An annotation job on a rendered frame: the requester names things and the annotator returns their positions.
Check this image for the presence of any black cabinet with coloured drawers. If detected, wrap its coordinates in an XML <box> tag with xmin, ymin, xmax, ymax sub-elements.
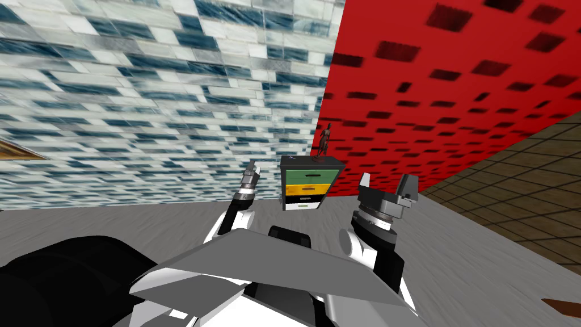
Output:
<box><xmin>279</xmin><ymin>122</ymin><xmax>347</xmax><ymax>212</ymax></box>

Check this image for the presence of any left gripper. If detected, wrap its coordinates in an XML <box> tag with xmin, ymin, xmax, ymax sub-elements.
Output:
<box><xmin>240</xmin><ymin>160</ymin><xmax>263</xmax><ymax>195</ymax></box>

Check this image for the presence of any gold framed picture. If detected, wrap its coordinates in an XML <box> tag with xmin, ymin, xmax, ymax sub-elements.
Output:
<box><xmin>0</xmin><ymin>138</ymin><xmax>50</xmax><ymax>161</ymax></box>

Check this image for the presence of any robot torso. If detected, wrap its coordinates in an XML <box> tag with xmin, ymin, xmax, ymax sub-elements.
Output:
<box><xmin>129</xmin><ymin>225</ymin><xmax>419</xmax><ymax>327</ymax></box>

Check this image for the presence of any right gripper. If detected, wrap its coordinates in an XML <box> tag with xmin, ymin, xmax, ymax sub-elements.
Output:
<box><xmin>356</xmin><ymin>172</ymin><xmax>420</xmax><ymax>220</ymax></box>

